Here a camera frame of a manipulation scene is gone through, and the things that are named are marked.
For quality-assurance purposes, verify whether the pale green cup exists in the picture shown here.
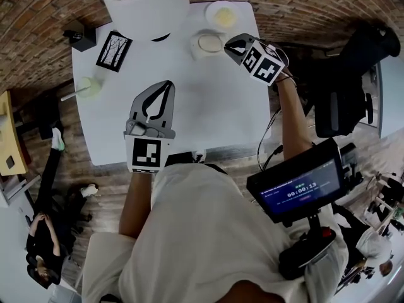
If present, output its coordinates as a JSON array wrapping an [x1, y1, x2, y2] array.
[[76, 75, 104, 99]]

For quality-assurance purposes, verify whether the person's white shirt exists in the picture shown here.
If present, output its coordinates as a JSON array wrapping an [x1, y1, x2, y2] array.
[[81, 162, 350, 303]]

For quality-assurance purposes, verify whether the yellow wooden furniture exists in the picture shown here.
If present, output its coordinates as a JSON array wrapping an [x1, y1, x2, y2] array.
[[0, 90, 30, 177]]

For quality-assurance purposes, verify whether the white round bowl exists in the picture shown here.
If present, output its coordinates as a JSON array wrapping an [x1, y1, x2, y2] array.
[[205, 1, 241, 30]]

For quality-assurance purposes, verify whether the white lamp shade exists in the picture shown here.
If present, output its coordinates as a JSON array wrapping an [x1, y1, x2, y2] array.
[[100, 0, 191, 42]]

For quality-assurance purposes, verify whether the black wrist band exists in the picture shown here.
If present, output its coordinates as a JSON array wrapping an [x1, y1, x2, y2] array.
[[275, 73, 298, 85]]

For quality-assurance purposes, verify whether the black office chair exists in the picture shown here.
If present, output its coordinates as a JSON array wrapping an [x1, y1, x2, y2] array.
[[314, 20, 402, 139]]

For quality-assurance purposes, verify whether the black cable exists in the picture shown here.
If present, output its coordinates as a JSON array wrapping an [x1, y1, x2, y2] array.
[[256, 105, 285, 171]]

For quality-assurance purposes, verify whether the white straw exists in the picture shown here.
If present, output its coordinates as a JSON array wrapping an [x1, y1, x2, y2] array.
[[60, 86, 88, 102]]

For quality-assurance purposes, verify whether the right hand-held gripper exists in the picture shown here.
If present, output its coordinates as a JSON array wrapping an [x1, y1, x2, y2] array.
[[224, 33, 290, 86]]

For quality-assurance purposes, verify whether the white desk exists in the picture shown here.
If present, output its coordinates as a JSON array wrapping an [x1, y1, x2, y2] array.
[[376, 54, 404, 140]]

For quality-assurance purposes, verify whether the metal equipment stand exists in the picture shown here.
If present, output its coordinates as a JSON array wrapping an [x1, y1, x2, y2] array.
[[362, 169, 404, 235]]

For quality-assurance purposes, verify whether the black box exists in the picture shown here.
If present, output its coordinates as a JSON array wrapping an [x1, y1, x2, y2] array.
[[62, 20, 97, 52]]

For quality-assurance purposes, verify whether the black monitor screen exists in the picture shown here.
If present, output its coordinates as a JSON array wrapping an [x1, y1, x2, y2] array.
[[246, 137, 347, 224]]

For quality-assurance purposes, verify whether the person's right forearm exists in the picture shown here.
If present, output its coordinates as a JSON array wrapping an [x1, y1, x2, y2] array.
[[275, 73, 314, 170]]

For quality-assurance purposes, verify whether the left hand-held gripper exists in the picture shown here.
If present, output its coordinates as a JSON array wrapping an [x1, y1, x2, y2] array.
[[123, 80, 177, 174]]

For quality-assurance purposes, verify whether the person's left forearm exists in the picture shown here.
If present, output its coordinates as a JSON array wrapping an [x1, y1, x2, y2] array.
[[119, 170, 159, 240]]

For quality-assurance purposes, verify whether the black framed tree picture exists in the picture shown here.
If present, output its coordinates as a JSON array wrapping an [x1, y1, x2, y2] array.
[[95, 30, 134, 74]]

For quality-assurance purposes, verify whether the black monitor mount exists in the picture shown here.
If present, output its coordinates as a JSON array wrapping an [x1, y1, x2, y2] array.
[[278, 212, 338, 281]]

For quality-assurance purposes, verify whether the white square soap dish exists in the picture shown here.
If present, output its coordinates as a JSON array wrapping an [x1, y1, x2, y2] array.
[[189, 29, 229, 61]]

